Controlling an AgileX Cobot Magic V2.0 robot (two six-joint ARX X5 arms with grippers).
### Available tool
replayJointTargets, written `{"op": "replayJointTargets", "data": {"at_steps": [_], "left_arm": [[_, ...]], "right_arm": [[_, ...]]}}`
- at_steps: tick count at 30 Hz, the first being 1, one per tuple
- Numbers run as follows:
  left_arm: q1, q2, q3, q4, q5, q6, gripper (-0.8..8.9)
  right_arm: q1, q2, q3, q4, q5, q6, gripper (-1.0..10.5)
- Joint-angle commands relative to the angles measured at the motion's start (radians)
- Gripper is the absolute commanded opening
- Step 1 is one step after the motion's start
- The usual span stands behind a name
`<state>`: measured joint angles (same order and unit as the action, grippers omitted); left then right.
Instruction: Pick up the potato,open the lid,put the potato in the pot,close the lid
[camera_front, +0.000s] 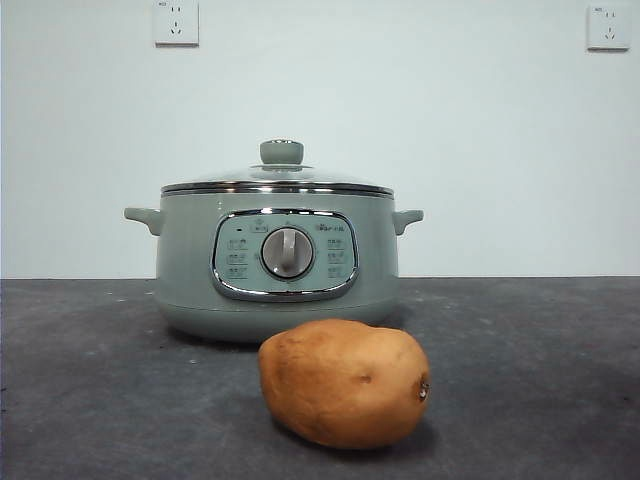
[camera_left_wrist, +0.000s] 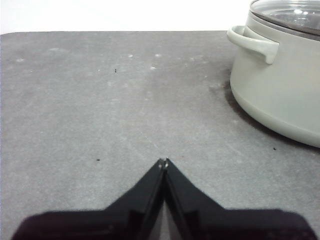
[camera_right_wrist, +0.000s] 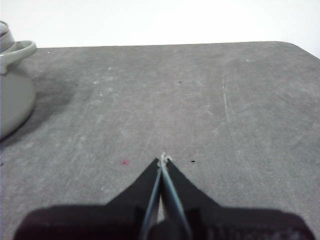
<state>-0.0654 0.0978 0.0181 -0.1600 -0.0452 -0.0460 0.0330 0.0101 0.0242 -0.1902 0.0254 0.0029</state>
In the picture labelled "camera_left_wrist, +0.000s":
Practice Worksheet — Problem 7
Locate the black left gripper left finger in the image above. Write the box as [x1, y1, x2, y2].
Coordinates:
[9, 157, 166, 240]

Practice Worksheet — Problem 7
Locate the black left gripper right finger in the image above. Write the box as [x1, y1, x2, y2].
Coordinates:
[164, 157, 316, 240]

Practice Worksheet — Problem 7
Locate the pale green electric pot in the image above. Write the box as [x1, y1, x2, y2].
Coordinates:
[226, 7, 320, 149]

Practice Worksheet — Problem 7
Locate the glass lid with green knob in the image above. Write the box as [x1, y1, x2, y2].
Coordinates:
[250, 0, 320, 39]

